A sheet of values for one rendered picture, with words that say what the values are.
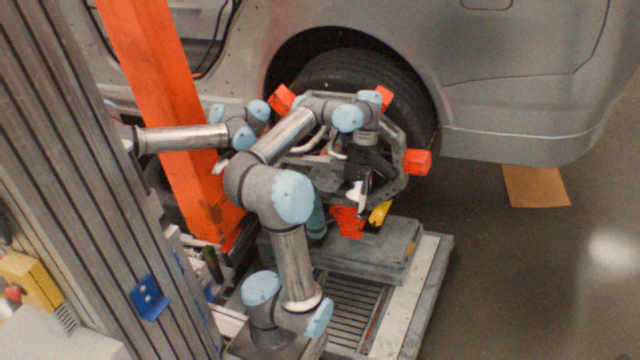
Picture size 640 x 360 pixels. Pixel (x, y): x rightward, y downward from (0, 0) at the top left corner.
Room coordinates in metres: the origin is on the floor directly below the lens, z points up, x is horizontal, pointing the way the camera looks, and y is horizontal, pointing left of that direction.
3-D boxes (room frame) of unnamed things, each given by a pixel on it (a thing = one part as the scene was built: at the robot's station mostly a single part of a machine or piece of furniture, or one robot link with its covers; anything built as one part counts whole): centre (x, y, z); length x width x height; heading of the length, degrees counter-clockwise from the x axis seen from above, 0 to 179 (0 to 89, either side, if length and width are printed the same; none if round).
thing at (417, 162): (1.78, -0.37, 0.85); 0.09 x 0.08 x 0.07; 60
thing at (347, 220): (1.97, -0.11, 0.48); 0.16 x 0.12 x 0.17; 150
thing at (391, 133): (1.94, -0.09, 0.85); 0.54 x 0.07 x 0.54; 60
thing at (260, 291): (1.14, 0.23, 0.98); 0.13 x 0.12 x 0.14; 54
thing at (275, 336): (1.14, 0.23, 0.87); 0.15 x 0.15 x 0.10
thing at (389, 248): (2.08, -0.18, 0.32); 0.40 x 0.30 x 0.28; 60
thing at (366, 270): (2.10, -0.15, 0.13); 0.50 x 0.36 x 0.10; 60
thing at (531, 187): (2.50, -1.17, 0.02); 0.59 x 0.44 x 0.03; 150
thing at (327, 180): (1.87, -0.06, 0.85); 0.21 x 0.14 x 0.14; 150
